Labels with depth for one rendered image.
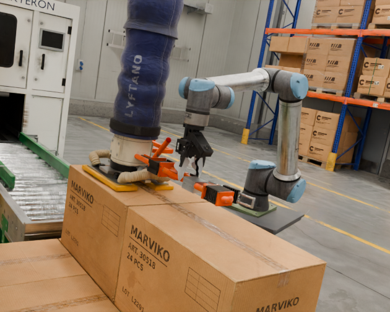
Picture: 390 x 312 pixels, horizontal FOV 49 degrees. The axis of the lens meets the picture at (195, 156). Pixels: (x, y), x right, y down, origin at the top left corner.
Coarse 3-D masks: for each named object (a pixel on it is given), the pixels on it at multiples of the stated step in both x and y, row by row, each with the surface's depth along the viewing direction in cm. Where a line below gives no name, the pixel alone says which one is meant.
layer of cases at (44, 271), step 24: (48, 240) 212; (0, 264) 180; (24, 264) 184; (48, 264) 188; (72, 264) 191; (0, 288) 163; (24, 288) 165; (48, 288) 168; (72, 288) 171; (96, 288) 174
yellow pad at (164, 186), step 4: (152, 180) 191; (148, 184) 189; (152, 184) 187; (156, 184) 187; (160, 184) 189; (164, 184) 190; (168, 184) 191; (152, 188) 186; (156, 188) 185; (160, 188) 186; (164, 188) 188; (168, 188) 189; (172, 188) 190
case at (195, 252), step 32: (128, 224) 158; (160, 224) 145; (192, 224) 150; (224, 224) 156; (128, 256) 157; (160, 256) 140; (192, 256) 127; (224, 256) 127; (256, 256) 131; (288, 256) 136; (128, 288) 156; (160, 288) 140; (192, 288) 127; (224, 288) 116; (256, 288) 118; (288, 288) 127; (320, 288) 138
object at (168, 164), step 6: (150, 162) 171; (156, 162) 168; (162, 162) 168; (168, 162) 170; (174, 162) 174; (150, 168) 171; (156, 168) 170; (168, 168) 170; (156, 174) 168; (162, 174) 169
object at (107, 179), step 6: (84, 168) 195; (90, 168) 193; (96, 168) 193; (96, 174) 187; (102, 174) 185; (108, 174) 187; (114, 174) 182; (102, 180) 182; (108, 180) 180; (114, 180) 179; (114, 186) 174; (120, 186) 174; (126, 186) 176; (132, 186) 177
